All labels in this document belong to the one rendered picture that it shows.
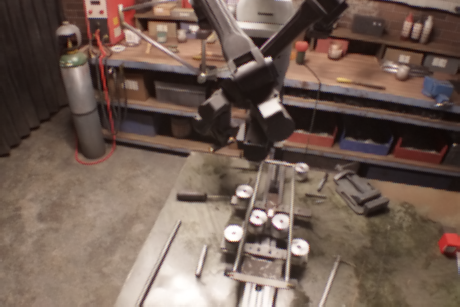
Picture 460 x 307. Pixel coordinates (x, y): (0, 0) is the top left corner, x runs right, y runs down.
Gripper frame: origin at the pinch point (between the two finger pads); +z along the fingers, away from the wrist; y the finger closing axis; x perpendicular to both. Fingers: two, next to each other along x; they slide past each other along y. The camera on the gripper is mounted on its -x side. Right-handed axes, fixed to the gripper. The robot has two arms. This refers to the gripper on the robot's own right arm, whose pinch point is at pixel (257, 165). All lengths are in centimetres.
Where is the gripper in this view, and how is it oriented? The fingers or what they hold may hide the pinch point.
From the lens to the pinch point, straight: 75.7
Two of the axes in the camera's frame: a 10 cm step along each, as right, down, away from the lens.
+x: 2.3, -5.7, 7.9
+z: -0.3, 8.1, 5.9
